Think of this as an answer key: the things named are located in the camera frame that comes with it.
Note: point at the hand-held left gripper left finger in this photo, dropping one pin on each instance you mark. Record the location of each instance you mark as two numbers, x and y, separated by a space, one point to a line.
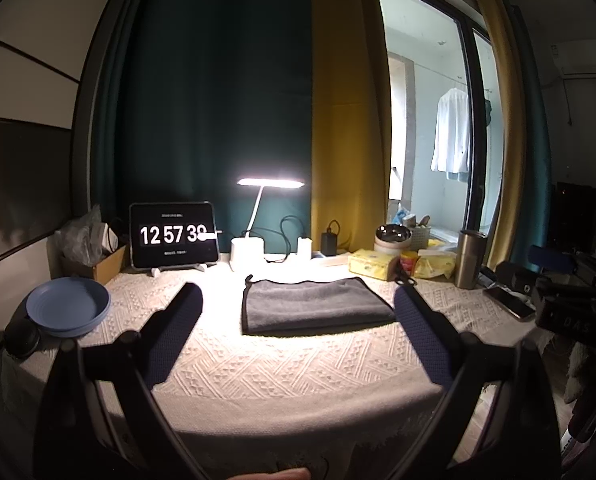
173 332

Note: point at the person's left hand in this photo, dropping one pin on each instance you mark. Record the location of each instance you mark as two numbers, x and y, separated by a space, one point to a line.
273 475

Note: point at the white desk lamp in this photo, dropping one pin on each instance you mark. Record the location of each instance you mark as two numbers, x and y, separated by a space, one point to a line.
250 255

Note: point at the white tablet stand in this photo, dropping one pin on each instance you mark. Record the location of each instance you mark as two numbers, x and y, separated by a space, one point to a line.
177 267

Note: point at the white charger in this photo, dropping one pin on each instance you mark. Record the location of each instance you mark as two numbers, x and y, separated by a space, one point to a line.
304 247

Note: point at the white hanging shirt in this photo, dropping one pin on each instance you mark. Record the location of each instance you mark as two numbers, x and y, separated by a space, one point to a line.
450 130

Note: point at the grey towel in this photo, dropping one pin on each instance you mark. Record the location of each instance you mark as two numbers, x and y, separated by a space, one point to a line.
313 305

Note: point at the black cabinet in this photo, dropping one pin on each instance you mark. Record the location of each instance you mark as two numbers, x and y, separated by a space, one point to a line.
578 220

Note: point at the smartphone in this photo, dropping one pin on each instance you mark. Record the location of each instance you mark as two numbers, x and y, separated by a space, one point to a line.
509 302

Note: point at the white storage basket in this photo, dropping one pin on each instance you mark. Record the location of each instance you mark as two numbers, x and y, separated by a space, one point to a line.
419 230

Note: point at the white knitted tablecloth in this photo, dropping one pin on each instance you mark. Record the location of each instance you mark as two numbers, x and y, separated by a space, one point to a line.
288 375

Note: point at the black small device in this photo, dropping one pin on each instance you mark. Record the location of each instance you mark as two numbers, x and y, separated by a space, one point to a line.
515 276

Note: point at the yellow curtain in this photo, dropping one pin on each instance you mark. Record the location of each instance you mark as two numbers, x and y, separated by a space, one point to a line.
503 125
348 110

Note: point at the black power adapter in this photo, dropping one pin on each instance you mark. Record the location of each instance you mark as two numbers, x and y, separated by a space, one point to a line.
330 243

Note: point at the cardboard box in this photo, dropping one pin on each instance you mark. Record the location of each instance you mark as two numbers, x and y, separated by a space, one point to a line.
102 262

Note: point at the tablet with clock display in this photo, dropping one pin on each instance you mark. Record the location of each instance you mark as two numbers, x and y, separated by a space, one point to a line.
173 235

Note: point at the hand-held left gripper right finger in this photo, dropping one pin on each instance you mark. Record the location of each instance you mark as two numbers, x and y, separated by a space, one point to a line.
423 342

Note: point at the yellow snack packet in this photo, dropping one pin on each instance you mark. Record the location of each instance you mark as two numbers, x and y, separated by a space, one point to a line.
434 265

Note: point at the black round disc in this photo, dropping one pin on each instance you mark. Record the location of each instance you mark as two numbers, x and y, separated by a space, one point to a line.
22 338

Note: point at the blue plate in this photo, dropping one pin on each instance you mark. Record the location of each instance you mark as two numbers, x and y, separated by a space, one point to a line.
67 307

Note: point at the yellow tissue pack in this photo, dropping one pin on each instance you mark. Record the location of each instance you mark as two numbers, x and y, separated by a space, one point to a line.
373 263

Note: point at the dark green curtain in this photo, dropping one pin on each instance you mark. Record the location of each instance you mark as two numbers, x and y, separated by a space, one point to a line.
535 135
202 100

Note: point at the clear plastic bag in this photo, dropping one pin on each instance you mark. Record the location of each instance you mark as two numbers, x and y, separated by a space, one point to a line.
80 237

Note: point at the white air conditioner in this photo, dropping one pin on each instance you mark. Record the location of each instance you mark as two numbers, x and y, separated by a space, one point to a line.
588 57

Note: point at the black window frame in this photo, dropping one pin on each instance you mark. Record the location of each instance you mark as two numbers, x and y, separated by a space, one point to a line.
474 160

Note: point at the steel tumbler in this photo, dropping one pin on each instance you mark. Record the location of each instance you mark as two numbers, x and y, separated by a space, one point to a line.
470 260

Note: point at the black scissors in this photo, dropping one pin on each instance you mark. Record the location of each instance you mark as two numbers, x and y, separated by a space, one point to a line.
404 277

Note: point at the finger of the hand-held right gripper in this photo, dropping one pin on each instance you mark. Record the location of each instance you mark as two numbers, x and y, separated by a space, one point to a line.
550 257

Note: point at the small red jar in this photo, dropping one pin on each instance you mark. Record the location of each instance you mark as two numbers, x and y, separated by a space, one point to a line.
408 261

